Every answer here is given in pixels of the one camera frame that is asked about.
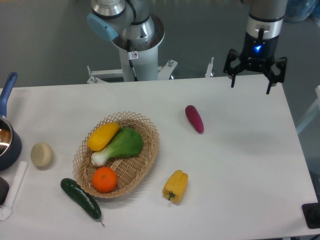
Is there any dark green cucumber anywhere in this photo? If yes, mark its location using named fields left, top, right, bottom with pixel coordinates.
left=60, top=178, right=105, bottom=227

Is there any green bok choy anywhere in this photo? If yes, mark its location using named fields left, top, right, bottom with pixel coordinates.
left=91, top=126, right=144, bottom=167

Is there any white frame at right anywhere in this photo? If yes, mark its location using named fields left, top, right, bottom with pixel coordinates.
left=295, top=85, right=320, bottom=135

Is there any black device at edge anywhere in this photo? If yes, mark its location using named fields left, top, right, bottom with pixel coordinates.
left=301, top=202, right=320, bottom=229

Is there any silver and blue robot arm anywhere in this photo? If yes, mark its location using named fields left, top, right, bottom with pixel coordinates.
left=86, top=0, right=288, bottom=90

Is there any dark round object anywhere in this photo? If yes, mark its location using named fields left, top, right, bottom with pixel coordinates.
left=0, top=177, right=10, bottom=205

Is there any beige round potato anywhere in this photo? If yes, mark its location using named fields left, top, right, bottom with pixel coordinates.
left=30, top=142, right=53, bottom=167

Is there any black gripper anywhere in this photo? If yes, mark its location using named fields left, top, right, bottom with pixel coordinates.
left=223, top=33, right=287, bottom=95

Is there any purple sweet potato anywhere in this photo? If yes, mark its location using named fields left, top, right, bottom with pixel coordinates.
left=185, top=105, right=204, bottom=134

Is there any orange fruit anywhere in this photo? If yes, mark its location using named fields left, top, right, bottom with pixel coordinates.
left=92, top=167, right=117, bottom=194

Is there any white plastic strip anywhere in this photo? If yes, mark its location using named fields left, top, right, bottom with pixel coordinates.
left=0, top=161, right=28, bottom=222

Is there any yellow mango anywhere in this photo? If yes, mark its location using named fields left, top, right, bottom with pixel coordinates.
left=87, top=122, right=120, bottom=151

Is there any yellow bell pepper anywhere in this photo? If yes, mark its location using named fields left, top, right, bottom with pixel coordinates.
left=162, top=170, right=189, bottom=204

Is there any woven wicker basket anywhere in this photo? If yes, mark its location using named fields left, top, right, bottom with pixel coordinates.
left=73, top=111, right=160, bottom=199

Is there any blue saucepan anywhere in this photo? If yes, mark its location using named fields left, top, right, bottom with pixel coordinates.
left=0, top=72, right=22, bottom=171

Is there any blue plastic bag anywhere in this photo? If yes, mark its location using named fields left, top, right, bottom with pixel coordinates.
left=284, top=0, right=320, bottom=23

